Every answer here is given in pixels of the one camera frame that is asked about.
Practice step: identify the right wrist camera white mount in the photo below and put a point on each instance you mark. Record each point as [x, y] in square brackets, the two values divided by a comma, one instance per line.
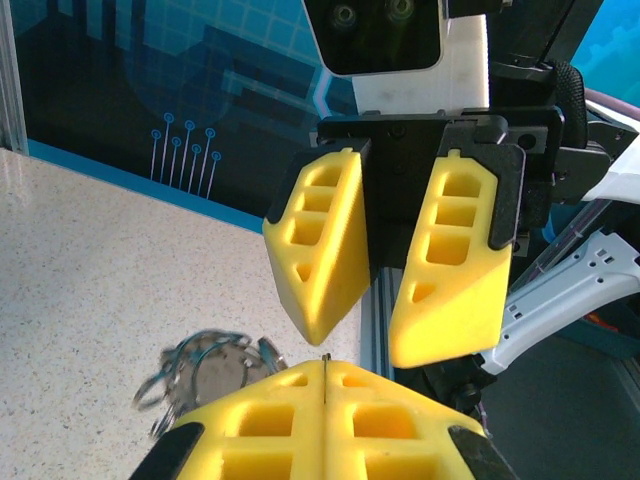
[380, 35]

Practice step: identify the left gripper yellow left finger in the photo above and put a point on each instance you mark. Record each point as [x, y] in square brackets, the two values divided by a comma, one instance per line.
[260, 425]

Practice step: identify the aluminium mounting rail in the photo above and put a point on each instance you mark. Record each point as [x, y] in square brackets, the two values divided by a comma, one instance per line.
[377, 325]

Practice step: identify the aluminium frame post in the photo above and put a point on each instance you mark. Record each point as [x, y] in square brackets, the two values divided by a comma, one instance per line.
[10, 75]

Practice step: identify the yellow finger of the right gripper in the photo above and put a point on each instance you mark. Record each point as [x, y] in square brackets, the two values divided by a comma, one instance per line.
[465, 310]
[345, 240]

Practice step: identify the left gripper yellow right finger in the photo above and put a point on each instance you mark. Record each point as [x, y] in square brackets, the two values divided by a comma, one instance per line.
[390, 425]

